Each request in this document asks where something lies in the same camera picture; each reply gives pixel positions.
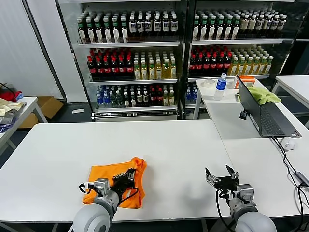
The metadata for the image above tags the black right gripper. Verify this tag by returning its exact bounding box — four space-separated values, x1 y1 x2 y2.
205 164 239 194

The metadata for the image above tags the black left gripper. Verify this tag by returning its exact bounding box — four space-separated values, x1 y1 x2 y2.
111 168 137 195

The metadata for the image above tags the orange T-shirt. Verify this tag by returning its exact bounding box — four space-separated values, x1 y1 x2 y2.
82 156 147 210

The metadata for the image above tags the white clothes side table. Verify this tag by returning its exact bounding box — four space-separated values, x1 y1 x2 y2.
0 96 49 157

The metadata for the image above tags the white laptop table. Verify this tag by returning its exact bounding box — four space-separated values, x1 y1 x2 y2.
204 99 309 221

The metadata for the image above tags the white computer mouse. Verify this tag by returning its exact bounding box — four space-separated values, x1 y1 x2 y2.
281 136 295 152

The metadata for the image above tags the dark grey laptop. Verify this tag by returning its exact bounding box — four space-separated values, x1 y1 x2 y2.
236 75 302 139

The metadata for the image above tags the grey USB hub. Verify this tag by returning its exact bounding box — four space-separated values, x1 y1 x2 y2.
293 171 309 187

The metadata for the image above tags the green cloth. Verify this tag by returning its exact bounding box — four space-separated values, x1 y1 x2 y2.
236 87 282 106

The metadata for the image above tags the large water bottle blue label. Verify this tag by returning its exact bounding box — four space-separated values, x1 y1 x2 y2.
214 73 227 101

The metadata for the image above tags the white tape roll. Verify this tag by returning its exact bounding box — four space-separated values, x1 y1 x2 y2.
201 79 216 89

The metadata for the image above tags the orange box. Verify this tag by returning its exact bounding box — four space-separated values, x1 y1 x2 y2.
237 76 256 89

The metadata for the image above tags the brown cardboard box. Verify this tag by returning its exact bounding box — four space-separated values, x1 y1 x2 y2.
18 96 65 129

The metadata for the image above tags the white empty table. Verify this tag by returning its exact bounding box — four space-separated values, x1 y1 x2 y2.
271 75 309 111

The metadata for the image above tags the purple cloth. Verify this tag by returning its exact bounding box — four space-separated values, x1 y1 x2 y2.
0 122 17 133

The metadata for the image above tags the grey cloth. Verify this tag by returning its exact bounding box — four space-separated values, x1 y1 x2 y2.
0 108 25 125

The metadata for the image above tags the glass drinks display cabinet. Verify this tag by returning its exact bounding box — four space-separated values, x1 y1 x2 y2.
56 0 191 123
185 0 300 120

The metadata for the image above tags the beige cloth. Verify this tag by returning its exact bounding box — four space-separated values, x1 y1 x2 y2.
0 98 27 119

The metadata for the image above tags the red cloth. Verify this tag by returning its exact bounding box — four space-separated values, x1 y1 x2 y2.
0 90 23 102

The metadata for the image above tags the dark tea bottle green cap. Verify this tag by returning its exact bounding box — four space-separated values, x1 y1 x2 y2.
103 17 113 44
216 15 224 41
77 18 87 44
208 15 216 41
95 18 104 44
193 15 201 41
86 18 96 44
121 16 129 44
232 15 240 40
200 15 209 41
224 15 232 41
112 17 121 44

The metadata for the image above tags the dark drink bottle navy label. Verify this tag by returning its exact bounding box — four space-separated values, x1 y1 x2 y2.
129 13 138 37
145 13 154 37
137 13 145 37
170 13 179 37
162 13 170 37
153 13 162 37

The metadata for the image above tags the brown drink bottle beige label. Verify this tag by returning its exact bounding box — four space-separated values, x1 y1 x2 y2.
263 14 271 39
240 14 249 39
278 15 287 38
270 15 279 38
248 14 256 39
255 14 264 39

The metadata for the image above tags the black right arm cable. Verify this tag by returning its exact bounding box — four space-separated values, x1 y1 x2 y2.
215 188 233 232

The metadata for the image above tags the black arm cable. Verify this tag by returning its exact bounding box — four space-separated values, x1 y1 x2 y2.
215 188 233 232
79 182 95 195

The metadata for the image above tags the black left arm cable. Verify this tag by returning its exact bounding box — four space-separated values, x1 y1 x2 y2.
79 182 95 195

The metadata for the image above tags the black laptop cable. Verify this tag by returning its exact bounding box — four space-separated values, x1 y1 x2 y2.
272 136 300 175

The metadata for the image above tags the black hub cable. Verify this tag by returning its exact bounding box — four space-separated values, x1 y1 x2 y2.
293 181 309 232

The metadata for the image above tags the thin black cable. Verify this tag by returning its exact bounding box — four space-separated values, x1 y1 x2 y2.
0 81 14 94

